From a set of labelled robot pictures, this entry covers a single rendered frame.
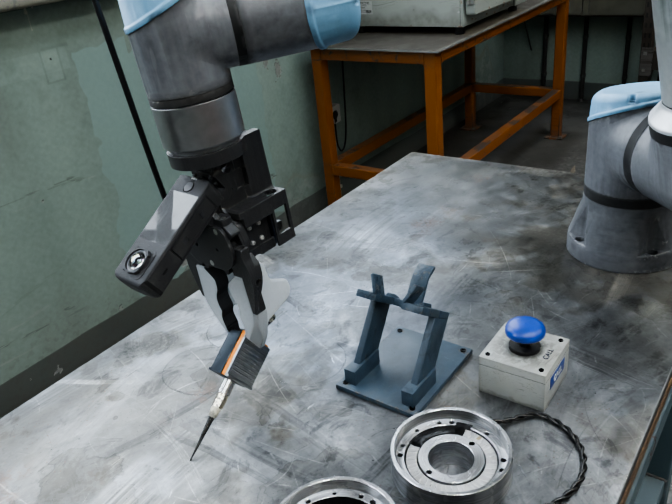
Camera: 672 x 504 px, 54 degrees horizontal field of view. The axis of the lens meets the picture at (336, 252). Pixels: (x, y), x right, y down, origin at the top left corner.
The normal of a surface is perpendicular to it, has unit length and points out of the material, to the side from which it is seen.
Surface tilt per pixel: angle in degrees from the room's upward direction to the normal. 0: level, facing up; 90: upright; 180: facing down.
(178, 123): 91
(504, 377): 90
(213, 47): 113
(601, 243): 72
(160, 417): 0
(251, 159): 87
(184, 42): 92
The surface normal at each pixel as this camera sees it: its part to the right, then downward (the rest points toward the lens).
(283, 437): -0.10, -0.88
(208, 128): 0.36, 0.38
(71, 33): 0.81, 0.19
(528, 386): -0.58, 0.43
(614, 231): -0.58, 0.14
